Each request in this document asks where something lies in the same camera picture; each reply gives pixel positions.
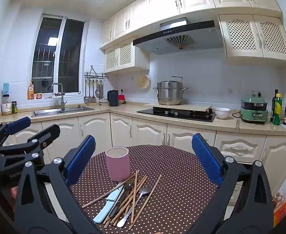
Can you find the person's left hand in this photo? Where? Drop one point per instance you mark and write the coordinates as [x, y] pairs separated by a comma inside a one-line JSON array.
[[14, 191]]

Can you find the light blue sheathed knife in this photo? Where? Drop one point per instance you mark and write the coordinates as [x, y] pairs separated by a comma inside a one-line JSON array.
[[106, 207]]

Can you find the wall utensil rack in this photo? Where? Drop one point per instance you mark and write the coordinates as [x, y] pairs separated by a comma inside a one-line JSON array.
[[95, 75]]

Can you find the small lattice door cabinet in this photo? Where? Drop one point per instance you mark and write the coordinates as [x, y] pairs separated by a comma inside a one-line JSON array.
[[123, 56]]

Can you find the white label glass jar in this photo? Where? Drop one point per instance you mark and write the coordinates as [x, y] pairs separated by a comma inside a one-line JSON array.
[[6, 106]]

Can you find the round bamboo trivet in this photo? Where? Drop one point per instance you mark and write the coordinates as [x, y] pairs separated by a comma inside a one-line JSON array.
[[143, 81]]

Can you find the orange cardboard box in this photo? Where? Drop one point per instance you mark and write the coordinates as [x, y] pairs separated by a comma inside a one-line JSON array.
[[285, 209]]

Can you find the light blue bottle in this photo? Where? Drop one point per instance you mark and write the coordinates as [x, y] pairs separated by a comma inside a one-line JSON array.
[[6, 89]]

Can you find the pile of wooden chopsticks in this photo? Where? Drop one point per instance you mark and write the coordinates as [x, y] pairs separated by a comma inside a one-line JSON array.
[[134, 199]]

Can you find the black gas stove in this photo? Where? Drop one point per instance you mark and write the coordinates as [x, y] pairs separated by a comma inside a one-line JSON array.
[[181, 115]]

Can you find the small green jar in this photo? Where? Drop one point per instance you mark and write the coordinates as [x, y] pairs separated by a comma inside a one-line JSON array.
[[14, 108]]

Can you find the hanging metal ladle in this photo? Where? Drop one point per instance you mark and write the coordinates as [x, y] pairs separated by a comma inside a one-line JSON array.
[[86, 98]]

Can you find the kitchen window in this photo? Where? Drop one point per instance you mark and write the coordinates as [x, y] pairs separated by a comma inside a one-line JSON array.
[[57, 53]]

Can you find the beige kitchen countertop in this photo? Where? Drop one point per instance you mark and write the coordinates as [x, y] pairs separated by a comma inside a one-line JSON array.
[[125, 109]]

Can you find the orange dish soap bottle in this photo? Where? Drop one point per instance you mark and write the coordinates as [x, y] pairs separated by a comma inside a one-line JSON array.
[[31, 92]]

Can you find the green multi cooker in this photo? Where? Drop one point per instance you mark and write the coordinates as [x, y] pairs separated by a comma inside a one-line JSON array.
[[253, 112]]

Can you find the stainless steel steamer pot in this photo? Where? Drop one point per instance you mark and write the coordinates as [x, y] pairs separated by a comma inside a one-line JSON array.
[[169, 93]]

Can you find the red container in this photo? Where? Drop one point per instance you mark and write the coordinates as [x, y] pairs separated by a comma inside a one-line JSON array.
[[122, 99]]

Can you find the white bowl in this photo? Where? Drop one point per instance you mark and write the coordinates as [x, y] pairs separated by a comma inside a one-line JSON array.
[[222, 114]]

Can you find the stacked small bowls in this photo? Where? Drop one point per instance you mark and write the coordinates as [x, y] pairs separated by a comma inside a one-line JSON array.
[[104, 102]]

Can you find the green bottle yellow cap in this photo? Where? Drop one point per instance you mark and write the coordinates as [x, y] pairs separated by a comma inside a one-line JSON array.
[[277, 112]]

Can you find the stainless steel sink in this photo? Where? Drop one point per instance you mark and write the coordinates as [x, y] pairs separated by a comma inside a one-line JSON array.
[[57, 112]]

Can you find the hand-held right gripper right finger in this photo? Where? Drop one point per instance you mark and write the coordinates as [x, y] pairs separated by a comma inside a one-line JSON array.
[[206, 158]]

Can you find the dark oil bottle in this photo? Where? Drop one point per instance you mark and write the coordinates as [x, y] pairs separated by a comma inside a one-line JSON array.
[[273, 107]]

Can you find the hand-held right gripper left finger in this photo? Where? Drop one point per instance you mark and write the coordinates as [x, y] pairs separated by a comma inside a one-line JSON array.
[[80, 158]]

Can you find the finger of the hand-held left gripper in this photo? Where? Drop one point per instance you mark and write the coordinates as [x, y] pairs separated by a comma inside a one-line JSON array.
[[18, 124], [48, 134]]

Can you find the hanging metal skimmer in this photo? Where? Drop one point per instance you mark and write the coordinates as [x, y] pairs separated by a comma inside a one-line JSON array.
[[97, 92]]

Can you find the brown polka dot tablecloth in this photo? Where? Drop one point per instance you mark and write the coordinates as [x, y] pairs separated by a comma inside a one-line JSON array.
[[177, 199]]

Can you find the metal spoon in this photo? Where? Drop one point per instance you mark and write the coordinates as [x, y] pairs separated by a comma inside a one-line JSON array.
[[145, 190], [118, 206]]

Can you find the black range hood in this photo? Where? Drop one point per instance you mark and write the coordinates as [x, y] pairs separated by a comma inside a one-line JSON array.
[[181, 36]]

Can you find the large lattice door cabinet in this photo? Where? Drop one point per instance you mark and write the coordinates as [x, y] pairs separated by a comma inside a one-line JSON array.
[[254, 39]]

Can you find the black electric kettle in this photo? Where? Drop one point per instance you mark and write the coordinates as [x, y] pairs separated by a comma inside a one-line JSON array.
[[113, 98]]

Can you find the hanging metal spatula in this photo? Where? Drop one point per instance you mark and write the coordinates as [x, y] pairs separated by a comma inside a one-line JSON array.
[[90, 98], [94, 99]]

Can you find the pink utensil holder cup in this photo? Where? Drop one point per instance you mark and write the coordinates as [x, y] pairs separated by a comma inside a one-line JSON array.
[[118, 165]]

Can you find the metal sink faucet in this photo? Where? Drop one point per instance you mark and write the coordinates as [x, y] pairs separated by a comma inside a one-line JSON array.
[[63, 97]]

